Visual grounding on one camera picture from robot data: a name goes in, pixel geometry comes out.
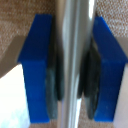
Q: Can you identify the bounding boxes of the silver drawer handle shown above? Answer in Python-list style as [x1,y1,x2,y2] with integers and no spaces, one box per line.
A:
[54,0,98,128]

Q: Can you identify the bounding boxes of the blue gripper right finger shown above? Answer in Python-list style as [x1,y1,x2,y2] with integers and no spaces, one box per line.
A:
[77,15,128,123]

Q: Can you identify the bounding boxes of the brown upper drawer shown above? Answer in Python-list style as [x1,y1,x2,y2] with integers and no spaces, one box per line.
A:
[0,0,128,64]

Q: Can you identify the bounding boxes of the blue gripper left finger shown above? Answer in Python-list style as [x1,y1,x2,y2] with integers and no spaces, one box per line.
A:
[17,13,63,124]

